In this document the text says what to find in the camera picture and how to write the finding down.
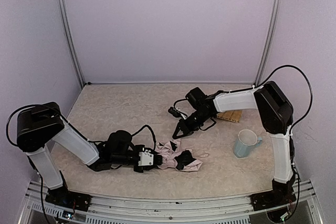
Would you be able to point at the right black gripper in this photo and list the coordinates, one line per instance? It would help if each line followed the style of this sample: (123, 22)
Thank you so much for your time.
(189, 124)

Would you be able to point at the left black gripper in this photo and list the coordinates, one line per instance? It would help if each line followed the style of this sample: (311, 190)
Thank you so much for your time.
(158, 160)

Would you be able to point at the pink and black folding umbrella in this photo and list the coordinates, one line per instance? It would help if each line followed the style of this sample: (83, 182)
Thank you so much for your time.
(171, 149)

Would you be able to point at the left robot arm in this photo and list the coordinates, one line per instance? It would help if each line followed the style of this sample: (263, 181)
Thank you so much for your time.
(68, 161)

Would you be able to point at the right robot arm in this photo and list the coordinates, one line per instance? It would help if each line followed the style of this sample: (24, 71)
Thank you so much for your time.
(276, 114)

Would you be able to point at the woven bamboo tray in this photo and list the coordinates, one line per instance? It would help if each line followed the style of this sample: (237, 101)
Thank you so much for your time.
(232, 116)

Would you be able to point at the light blue ceramic mug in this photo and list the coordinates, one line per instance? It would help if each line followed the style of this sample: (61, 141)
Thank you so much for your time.
(246, 141)

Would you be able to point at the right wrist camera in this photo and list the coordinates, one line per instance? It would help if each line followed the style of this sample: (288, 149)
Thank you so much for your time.
(177, 113)

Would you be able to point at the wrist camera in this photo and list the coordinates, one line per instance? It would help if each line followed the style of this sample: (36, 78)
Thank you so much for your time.
(148, 158)
(177, 113)

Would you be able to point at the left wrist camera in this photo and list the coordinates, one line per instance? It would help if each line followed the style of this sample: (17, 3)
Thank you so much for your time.
(148, 158)

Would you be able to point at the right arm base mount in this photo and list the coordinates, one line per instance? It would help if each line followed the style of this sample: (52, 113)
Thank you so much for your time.
(270, 199)

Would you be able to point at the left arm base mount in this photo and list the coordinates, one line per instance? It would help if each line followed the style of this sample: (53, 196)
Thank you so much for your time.
(71, 200)

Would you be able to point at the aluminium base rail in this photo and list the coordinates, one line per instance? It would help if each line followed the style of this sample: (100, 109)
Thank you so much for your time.
(303, 207)

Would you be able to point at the right aluminium frame post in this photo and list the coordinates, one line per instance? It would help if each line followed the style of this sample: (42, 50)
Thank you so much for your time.
(268, 41)

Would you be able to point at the aluminium frame post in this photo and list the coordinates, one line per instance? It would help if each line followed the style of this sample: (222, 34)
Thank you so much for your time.
(268, 41)
(70, 43)

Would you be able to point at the left aluminium frame post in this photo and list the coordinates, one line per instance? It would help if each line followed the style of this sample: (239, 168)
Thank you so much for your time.
(70, 43)

